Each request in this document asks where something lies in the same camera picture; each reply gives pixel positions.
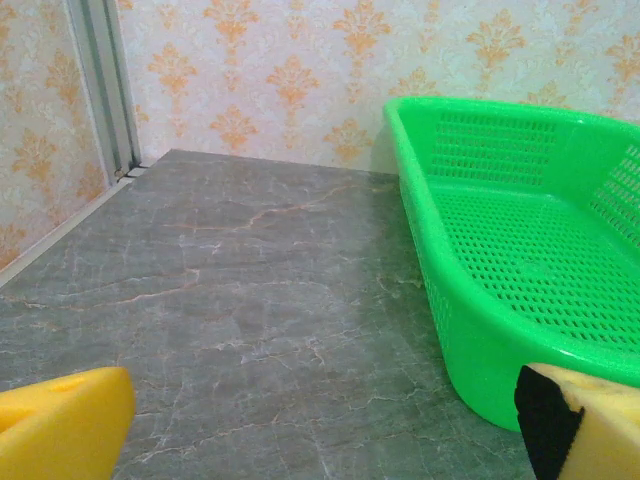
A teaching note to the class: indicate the green plastic mesh basket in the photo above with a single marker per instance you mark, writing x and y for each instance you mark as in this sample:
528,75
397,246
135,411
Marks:
500,350

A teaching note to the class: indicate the aluminium frame post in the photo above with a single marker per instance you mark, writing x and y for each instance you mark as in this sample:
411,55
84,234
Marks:
102,85

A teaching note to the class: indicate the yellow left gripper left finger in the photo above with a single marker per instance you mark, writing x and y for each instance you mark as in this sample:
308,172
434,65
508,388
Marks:
65,425

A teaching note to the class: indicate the aluminium table side rail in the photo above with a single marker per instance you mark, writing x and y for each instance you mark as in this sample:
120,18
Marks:
55,235

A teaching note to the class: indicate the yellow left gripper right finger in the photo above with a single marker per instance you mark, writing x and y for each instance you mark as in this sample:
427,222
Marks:
600,430

